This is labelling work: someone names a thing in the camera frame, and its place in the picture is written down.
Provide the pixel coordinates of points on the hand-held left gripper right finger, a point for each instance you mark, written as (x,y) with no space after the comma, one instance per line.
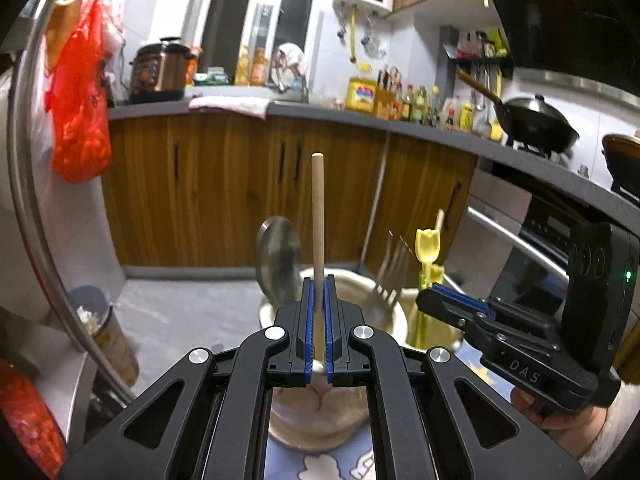
(330,320)

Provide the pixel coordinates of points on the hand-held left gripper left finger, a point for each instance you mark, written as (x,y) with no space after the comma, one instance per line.
(307,320)

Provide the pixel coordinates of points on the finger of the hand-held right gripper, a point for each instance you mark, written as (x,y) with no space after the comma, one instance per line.
(470,301)
(442,310)

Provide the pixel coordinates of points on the floral ceramic utensil holder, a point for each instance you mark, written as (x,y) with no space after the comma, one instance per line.
(395,325)

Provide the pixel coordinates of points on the gold fork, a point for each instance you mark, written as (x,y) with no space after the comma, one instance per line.
(392,275)

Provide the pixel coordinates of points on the silver spoon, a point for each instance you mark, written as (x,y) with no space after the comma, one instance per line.
(277,260)

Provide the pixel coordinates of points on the wooden chopstick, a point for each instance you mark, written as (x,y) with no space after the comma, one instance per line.
(317,220)
(439,219)

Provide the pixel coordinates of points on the person's right forearm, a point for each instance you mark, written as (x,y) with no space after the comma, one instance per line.
(607,440)

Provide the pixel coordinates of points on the person's right hand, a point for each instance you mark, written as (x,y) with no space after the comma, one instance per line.
(565,417)

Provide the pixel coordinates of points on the built-in oven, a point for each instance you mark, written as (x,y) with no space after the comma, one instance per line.
(525,230)

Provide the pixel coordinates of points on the ceramic holder tray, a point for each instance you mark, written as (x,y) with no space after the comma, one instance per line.
(315,440)

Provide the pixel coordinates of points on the blue cartoon printed cloth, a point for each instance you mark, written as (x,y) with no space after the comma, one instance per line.
(325,465)

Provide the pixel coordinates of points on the dark clay pot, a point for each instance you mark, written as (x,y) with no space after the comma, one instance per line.
(622,160)

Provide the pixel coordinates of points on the wooden kitchen cabinet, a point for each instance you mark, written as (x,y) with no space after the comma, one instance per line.
(210,185)

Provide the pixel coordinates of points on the black wok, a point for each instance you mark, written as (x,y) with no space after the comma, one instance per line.
(535,122)

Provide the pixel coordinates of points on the trash bin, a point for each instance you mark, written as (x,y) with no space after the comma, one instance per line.
(107,335)

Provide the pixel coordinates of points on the knife block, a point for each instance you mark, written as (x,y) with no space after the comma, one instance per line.
(386,100)

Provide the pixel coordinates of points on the white towel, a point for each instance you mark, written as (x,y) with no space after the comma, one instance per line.
(232,106)

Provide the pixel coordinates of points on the large yellow oil jug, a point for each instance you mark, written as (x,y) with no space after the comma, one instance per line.
(361,95)

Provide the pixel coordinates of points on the amber oil bottle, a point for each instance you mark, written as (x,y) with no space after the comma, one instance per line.
(259,67)

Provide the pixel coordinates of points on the rice cooker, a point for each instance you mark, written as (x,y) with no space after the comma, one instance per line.
(160,70)

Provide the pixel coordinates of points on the hanging red plastic bag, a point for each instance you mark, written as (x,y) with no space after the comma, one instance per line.
(82,110)

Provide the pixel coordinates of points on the metal storage rack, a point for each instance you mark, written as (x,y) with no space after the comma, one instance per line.
(30,185)

